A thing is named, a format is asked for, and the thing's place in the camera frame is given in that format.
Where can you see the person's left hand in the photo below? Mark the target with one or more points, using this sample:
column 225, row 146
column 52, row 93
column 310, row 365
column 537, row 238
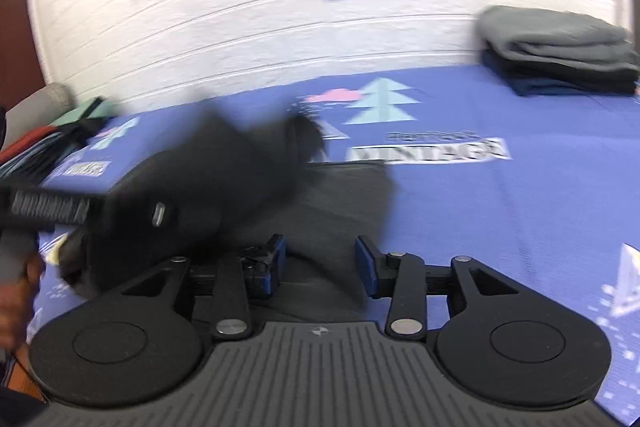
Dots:
column 17, row 303

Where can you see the grey-blue folded garment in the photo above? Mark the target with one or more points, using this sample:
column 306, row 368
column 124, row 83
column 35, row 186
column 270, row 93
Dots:
column 35, row 164

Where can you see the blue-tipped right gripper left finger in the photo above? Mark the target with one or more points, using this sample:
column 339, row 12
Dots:
column 244, row 276

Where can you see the purple patterned bed sheet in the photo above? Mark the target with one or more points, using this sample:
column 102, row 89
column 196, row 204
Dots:
column 542, row 189

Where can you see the mint green black folded garment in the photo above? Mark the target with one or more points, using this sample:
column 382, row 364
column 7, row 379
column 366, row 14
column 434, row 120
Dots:
column 96, row 108

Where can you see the grey folded pants on stack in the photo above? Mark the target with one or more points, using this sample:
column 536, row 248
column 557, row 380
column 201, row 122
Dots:
column 578, row 47

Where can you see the red folded garment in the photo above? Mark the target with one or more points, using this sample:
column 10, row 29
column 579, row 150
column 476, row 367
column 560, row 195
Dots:
column 29, row 139

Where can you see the dark grey pants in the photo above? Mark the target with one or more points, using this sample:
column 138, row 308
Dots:
column 337, row 202

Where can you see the navy folded garment in stack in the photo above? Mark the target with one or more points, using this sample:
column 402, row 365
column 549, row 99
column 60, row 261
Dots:
column 558, row 80

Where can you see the brown wooden headboard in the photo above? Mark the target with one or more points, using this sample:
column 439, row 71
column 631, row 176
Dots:
column 20, row 70

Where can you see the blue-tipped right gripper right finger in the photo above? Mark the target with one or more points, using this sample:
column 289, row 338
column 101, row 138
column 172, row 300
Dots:
column 400, row 277

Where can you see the grey bolster pillow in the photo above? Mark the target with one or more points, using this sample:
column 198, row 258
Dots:
column 37, row 110

